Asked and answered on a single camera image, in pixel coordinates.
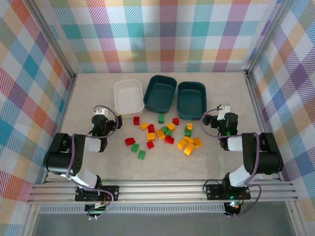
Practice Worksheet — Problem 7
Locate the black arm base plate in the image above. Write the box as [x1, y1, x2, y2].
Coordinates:
[205, 183, 252, 201]
[75, 185, 120, 203]

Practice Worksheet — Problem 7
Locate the aluminium side rail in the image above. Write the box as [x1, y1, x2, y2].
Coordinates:
[42, 73, 78, 184]
[244, 70, 284, 182]

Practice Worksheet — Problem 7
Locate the teal plastic container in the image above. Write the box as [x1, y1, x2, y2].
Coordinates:
[143, 75, 178, 114]
[177, 81, 207, 121]

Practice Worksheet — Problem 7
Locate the purple cable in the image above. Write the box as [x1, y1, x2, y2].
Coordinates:
[201, 109, 262, 218]
[65, 105, 118, 221]

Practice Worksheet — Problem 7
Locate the white plastic container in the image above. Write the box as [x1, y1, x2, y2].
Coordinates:
[113, 79, 145, 119]

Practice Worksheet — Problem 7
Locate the grey slotted cable duct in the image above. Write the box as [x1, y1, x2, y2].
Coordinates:
[38, 206, 226, 214]

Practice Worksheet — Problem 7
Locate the aluminium mounting rail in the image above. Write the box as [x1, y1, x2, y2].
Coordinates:
[27, 180, 299, 205]

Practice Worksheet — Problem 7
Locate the aluminium frame post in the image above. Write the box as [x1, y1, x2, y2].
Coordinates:
[245, 0, 295, 76]
[26, 0, 77, 80]

